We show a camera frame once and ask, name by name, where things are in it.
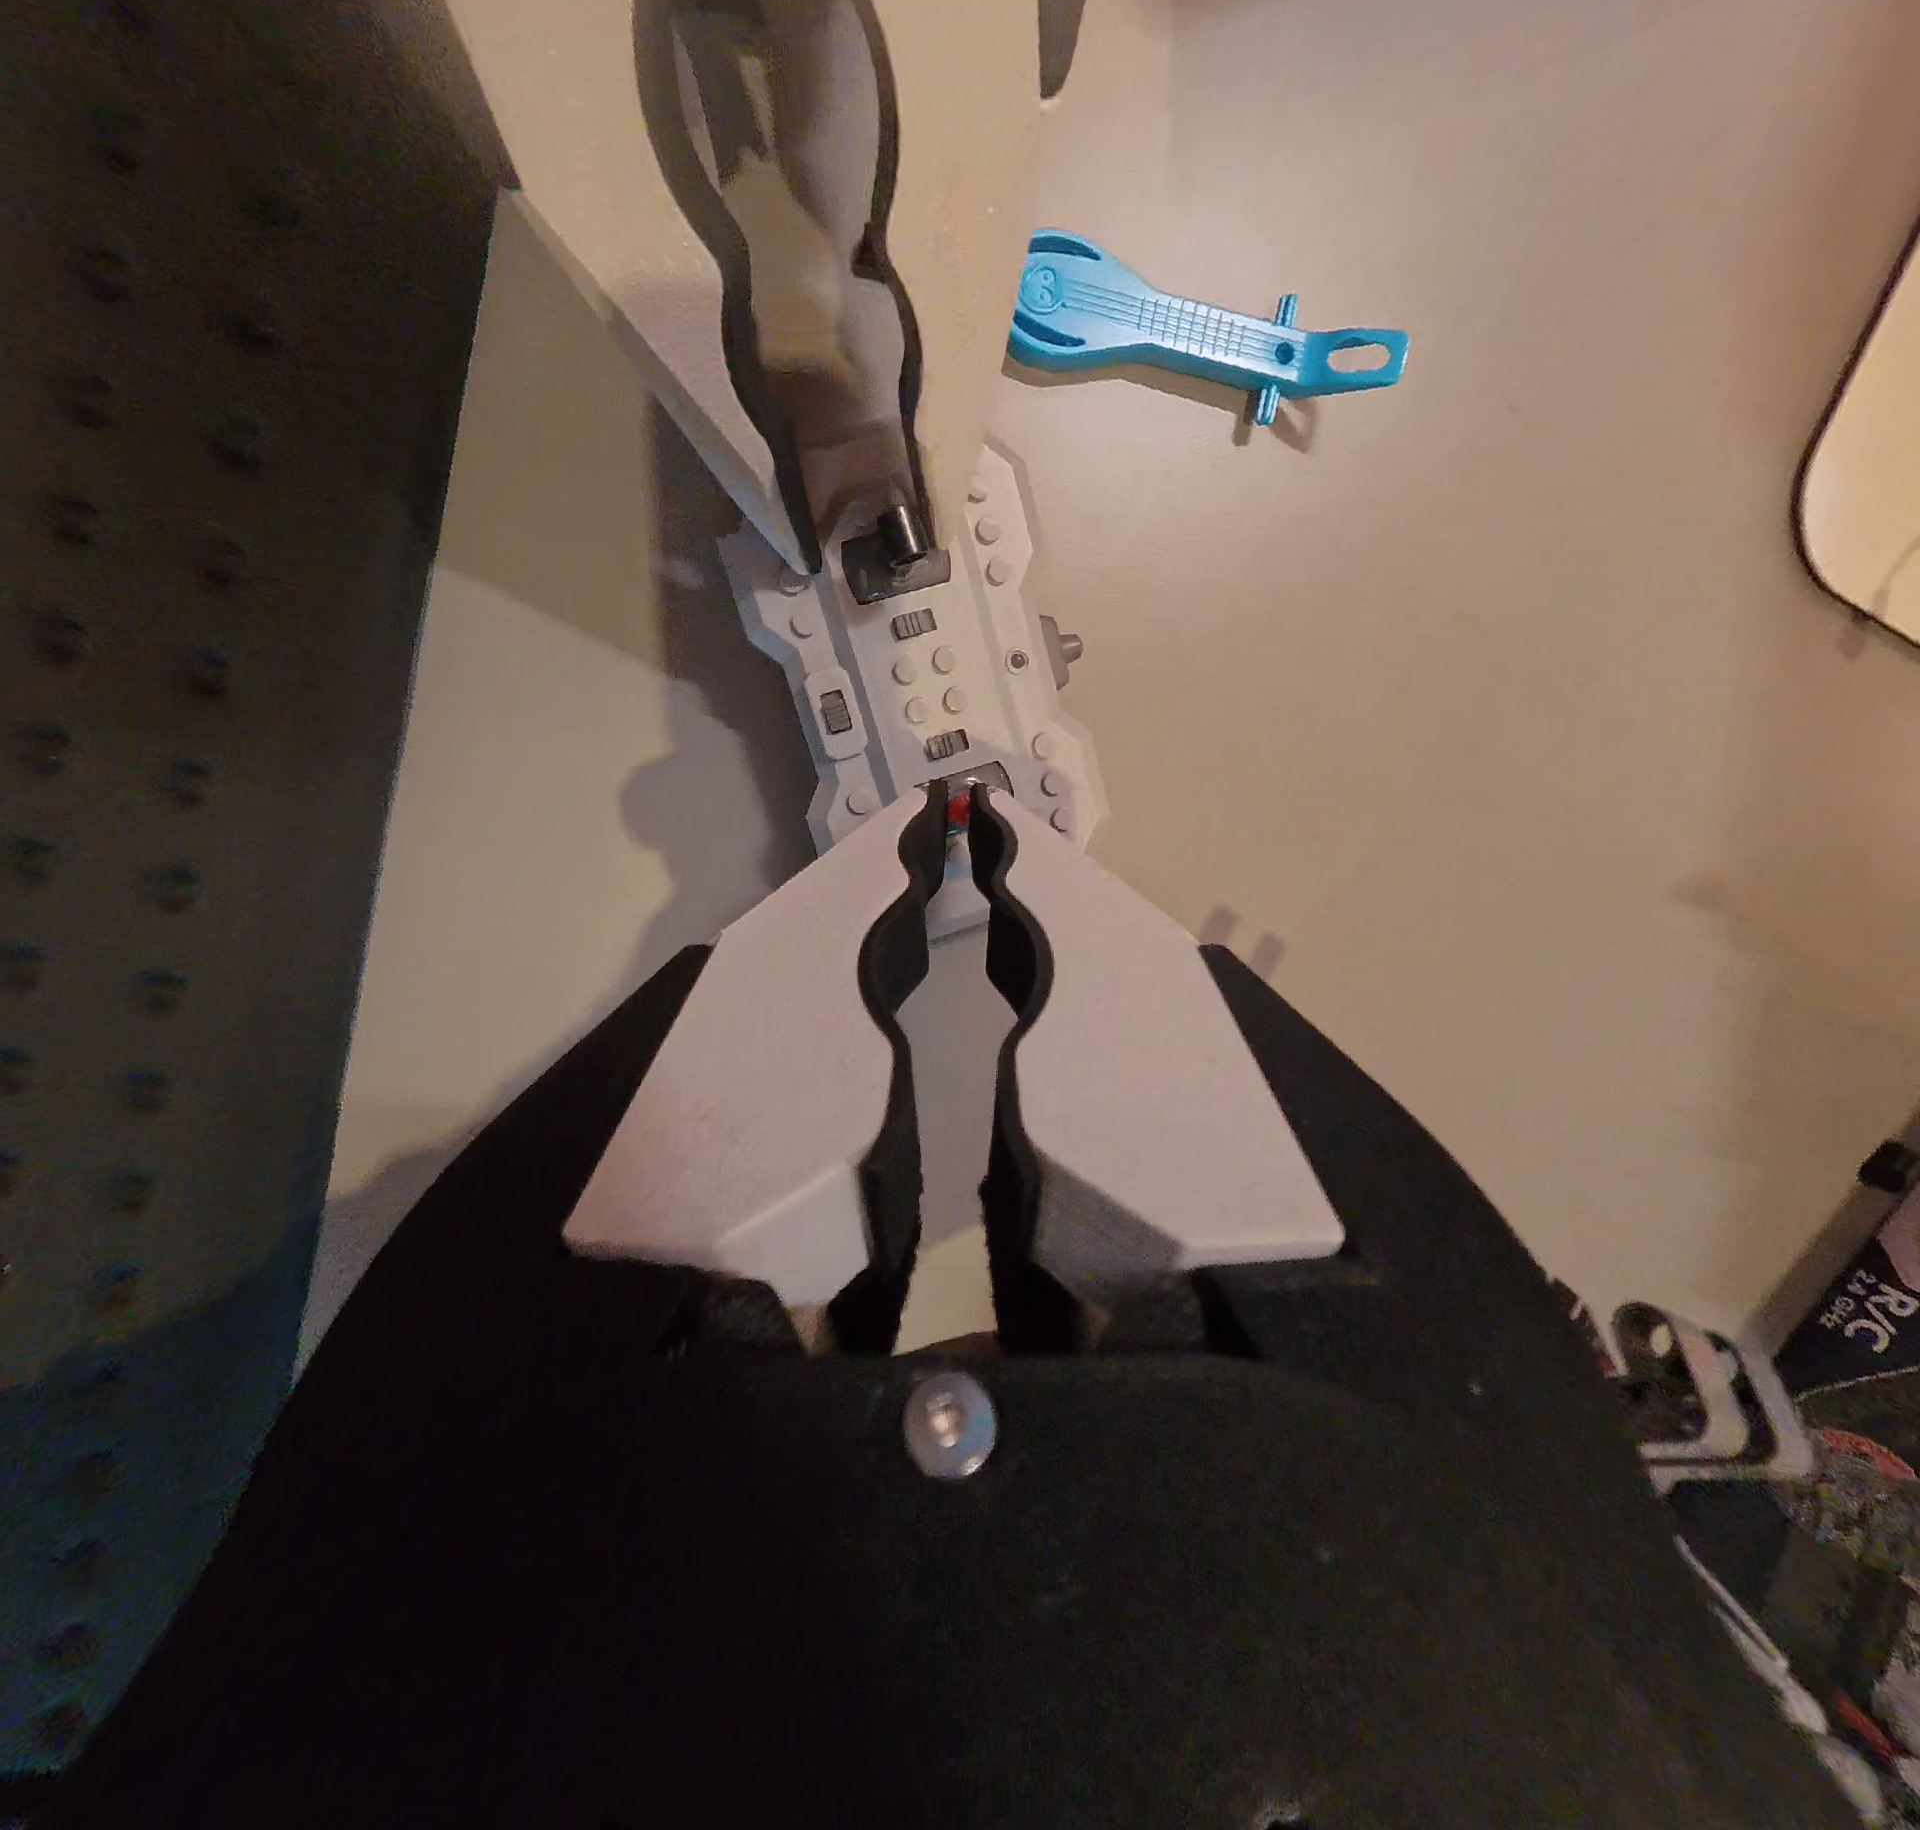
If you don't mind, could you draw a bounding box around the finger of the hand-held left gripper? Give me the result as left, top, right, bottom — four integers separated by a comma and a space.
405, 0, 825, 576
810, 0, 1054, 548

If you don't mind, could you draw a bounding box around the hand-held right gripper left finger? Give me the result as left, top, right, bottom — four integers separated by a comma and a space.
560, 787, 953, 1355

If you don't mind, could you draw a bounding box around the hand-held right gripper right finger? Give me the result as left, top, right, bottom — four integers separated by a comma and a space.
963, 785, 1347, 1355

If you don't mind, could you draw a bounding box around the blue brick separator tool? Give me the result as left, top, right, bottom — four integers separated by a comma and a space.
1003, 227, 1411, 429

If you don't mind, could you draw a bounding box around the white control hub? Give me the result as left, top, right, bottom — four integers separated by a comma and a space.
718, 437, 1111, 947

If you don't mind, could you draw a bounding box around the white document stand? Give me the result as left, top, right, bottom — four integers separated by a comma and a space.
1791, 216, 1920, 647

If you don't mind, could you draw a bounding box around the black dimpled pad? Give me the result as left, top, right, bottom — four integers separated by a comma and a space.
0, 0, 504, 1788

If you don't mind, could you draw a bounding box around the blue toy box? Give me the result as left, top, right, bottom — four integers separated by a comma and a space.
1611, 1140, 1920, 1830

